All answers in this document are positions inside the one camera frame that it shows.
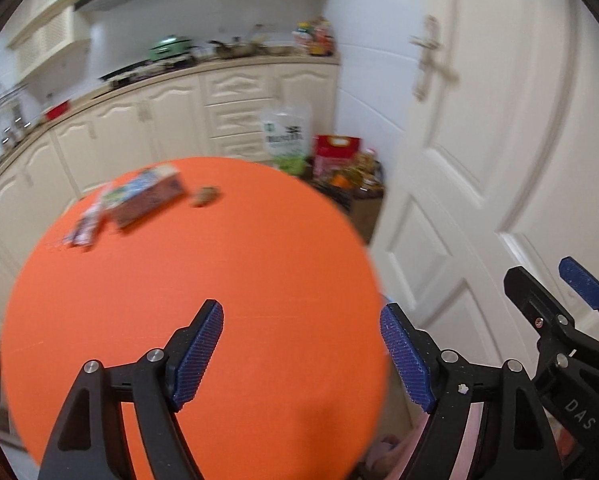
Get orange round tablecloth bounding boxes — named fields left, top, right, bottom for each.
left=0, top=157, right=388, bottom=479

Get condiment bottles group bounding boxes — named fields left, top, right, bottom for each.
left=292, top=16, right=335, bottom=58

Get lower kitchen cabinets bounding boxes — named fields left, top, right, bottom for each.
left=0, top=58, right=339, bottom=278

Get cardboard box with groceries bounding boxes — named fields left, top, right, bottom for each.
left=310, top=148, right=386, bottom=245

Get brown paper ball far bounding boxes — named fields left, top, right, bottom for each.
left=191, top=186, right=222, bottom=208

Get rice bag white green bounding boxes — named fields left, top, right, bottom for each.
left=260, top=100, right=313, bottom=177

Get gas stove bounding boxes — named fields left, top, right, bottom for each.
left=100, top=55, right=198, bottom=90

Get milk carton box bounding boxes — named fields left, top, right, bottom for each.
left=102, top=164, right=185, bottom=229

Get white door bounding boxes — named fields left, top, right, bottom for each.
left=371, top=0, right=599, bottom=368

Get hanging utensil rack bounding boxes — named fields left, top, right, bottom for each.
left=0, top=82, right=32, bottom=148

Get red basin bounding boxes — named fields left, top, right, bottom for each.
left=44, top=100, right=71, bottom=122

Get wok pan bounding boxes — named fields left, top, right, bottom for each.
left=208, top=24, right=267, bottom=60

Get door handle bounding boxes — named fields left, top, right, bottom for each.
left=410, top=15, right=459, bottom=102

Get clear bubble wrap piece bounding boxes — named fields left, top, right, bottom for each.
left=73, top=184, right=112, bottom=247

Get small white yellow wrapper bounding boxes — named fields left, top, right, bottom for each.
left=62, top=226, right=87, bottom=246

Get green electric pot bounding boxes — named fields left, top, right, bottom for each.
left=149, top=36, right=194, bottom=62

